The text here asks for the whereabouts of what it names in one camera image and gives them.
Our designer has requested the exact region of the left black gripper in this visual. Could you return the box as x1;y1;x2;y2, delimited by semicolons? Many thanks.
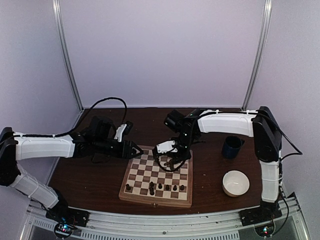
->
94;137;144;160

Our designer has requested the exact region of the wooden chess board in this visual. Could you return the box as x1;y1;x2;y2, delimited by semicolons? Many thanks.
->
118;146;193;208

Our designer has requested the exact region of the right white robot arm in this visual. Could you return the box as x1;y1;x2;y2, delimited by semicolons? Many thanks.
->
153;106;283;221

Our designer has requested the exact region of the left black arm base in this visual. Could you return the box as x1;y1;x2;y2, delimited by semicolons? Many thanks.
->
41;190;90;240

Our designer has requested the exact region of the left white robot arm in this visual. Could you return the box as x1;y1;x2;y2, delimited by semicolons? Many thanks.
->
0;116;143;222

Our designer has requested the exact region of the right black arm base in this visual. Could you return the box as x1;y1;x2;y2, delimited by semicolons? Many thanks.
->
239;200;283;238

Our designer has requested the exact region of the pile of dark chess pieces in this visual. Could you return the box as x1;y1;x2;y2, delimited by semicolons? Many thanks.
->
164;160;174;168

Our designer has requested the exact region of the dark blue mug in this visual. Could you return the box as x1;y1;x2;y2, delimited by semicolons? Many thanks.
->
221;136;245;160

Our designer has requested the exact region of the white bowl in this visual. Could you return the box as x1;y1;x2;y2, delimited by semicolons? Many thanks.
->
222;170;250;198

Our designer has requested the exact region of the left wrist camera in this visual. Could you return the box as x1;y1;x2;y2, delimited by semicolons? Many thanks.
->
113;121;134;143

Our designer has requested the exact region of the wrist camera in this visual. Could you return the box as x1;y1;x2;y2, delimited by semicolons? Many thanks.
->
113;121;134;143
152;140;178;156

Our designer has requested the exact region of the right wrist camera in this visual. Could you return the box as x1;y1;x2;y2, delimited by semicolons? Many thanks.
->
152;140;178;156

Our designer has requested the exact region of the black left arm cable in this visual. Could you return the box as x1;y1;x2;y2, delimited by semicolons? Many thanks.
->
14;97;128;138

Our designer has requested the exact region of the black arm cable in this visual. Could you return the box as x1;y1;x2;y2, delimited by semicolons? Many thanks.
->
274;122;303;161
14;97;128;138

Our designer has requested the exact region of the front aluminium rail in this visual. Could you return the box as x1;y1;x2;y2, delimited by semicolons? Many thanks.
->
18;197;311;240

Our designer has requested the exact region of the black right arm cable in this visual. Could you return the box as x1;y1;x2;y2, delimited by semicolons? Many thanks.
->
274;122;303;161

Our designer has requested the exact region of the right aluminium frame post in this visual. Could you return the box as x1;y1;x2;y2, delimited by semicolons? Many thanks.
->
241;0;273;110

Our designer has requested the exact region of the aluminium frame post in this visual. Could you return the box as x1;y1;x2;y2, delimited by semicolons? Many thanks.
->
52;0;84;112
241;0;273;110

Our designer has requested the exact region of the left aluminium frame post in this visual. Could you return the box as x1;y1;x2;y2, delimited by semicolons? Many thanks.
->
52;0;84;112

